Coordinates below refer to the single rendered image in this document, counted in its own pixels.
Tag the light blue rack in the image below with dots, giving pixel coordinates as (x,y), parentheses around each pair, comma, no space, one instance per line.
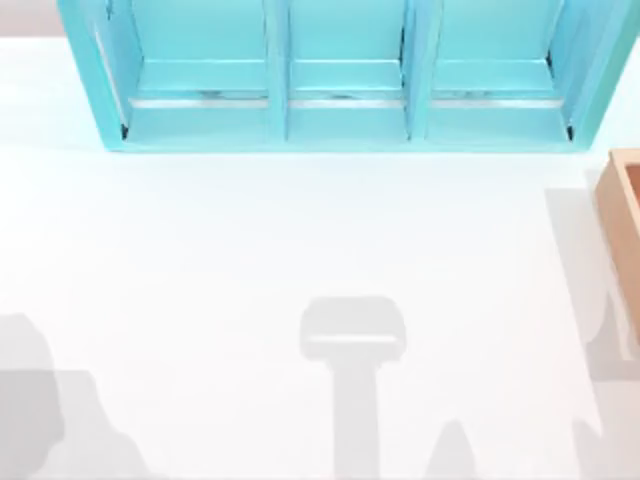
(345,125)

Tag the salmon-coloured shallow box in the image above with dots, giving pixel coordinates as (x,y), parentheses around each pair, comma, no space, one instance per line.
(617,225)

